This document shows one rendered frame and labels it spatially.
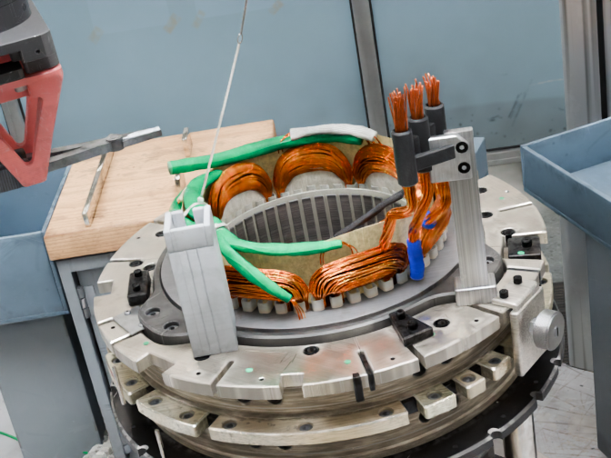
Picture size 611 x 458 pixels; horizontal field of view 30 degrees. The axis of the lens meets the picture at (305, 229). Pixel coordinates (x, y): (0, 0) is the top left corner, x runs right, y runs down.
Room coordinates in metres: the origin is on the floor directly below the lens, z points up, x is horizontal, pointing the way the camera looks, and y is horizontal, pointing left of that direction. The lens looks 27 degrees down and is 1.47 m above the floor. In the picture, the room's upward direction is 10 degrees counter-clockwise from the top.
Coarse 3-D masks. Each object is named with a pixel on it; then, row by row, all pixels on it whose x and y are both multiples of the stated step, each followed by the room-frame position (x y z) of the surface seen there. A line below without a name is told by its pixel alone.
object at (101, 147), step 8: (88, 144) 0.68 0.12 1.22; (96, 144) 0.67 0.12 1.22; (104, 144) 0.67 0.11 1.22; (72, 152) 0.67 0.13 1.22; (80, 152) 0.67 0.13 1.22; (88, 152) 0.67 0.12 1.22; (96, 152) 0.67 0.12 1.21; (104, 152) 0.67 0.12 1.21; (56, 160) 0.66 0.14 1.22; (64, 160) 0.66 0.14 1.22; (72, 160) 0.66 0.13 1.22; (80, 160) 0.67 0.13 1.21; (48, 168) 0.66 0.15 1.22; (56, 168) 0.66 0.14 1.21
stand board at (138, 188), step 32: (224, 128) 1.06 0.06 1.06; (256, 128) 1.04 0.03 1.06; (96, 160) 1.04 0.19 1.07; (128, 160) 1.02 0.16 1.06; (160, 160) 1.01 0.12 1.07; (64, 192) 0.97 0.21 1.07; (128, 192) 0.95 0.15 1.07; (160, 192) 0.93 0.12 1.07; (64, 224) 0.90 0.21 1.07; (96, 224) 0.89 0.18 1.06; (128, 224) 0.88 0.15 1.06; (64, 256) 0.88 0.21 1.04
